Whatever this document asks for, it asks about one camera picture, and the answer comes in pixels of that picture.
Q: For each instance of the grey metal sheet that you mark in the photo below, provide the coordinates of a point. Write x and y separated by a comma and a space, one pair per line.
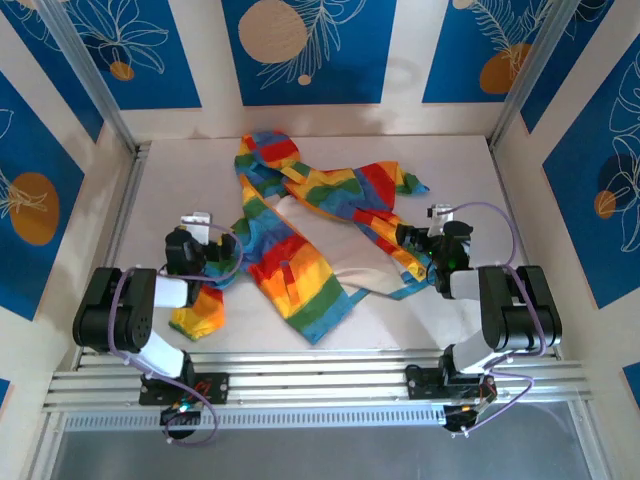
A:
320, 457

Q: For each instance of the aluminium mounting rail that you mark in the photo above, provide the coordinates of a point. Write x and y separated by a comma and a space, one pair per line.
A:
320, 380

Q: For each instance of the black controller board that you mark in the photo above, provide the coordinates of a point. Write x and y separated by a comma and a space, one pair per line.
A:
460, 417
180, 416

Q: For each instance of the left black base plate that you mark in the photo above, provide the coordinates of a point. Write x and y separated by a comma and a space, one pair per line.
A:
215, 387

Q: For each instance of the blue floral wall panel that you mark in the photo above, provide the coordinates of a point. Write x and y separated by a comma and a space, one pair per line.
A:
595, 190
465, 50
150, 50
30, 200
310, 50

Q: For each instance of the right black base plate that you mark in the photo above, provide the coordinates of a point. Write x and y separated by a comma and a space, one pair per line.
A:
422, 382

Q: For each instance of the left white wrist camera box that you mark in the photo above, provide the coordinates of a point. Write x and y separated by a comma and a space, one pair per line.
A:
197, 227

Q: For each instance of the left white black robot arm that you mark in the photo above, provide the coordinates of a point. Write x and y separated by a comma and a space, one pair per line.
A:
115, 310

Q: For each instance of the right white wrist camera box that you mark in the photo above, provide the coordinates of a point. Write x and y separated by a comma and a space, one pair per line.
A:
440, 216

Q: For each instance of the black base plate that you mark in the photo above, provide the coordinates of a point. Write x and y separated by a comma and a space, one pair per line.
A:
215, 387
422, 382

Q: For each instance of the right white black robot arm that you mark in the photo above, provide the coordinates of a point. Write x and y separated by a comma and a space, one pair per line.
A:
515, 310

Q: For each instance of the left black controller board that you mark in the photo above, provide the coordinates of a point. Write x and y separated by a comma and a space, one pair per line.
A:
180, 416

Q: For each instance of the aluminium side rail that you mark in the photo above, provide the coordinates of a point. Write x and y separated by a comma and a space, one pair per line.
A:
127, 210
515, 200

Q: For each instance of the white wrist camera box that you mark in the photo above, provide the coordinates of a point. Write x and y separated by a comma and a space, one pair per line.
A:
440, 216
197, 227

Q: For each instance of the right black controller board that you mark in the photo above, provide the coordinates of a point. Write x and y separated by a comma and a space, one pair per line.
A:
460, 417

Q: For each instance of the rainbow striped jacket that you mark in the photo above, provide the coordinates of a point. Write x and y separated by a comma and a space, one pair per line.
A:
285, 260

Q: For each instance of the aluminium frame post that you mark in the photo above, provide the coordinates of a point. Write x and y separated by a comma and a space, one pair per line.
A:
85, 70
540, 65

